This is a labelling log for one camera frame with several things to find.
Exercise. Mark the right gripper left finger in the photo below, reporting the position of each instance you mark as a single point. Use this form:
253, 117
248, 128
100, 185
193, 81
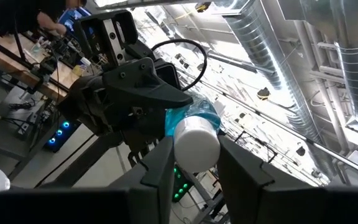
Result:
154, 180

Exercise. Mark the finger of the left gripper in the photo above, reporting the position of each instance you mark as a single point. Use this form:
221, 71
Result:
148, 124
141, 84

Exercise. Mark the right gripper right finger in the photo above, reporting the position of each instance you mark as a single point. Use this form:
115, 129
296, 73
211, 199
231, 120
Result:
244, 186

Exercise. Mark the blue mouthwash bottle white cap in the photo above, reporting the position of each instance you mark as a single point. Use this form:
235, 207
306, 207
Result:
197, 146

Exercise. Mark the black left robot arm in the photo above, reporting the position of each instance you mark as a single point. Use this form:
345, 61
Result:
79, 105

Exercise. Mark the black box green lights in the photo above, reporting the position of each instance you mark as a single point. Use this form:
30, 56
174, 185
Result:
182, 183

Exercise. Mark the blue screen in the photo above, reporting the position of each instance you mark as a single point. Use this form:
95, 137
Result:
73, 17

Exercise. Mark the black computer blue lights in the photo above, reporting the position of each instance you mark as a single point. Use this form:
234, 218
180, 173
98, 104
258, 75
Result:
61, 133

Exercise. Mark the wooden background table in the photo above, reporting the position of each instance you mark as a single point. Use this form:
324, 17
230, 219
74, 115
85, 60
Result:
5, 53

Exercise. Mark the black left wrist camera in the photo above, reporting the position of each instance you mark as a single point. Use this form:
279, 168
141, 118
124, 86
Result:
166, 74

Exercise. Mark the black table frame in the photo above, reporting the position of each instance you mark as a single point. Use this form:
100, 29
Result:
82, 161

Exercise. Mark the long silver ribbed air duct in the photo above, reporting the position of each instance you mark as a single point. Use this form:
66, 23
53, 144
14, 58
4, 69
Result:
275, 62

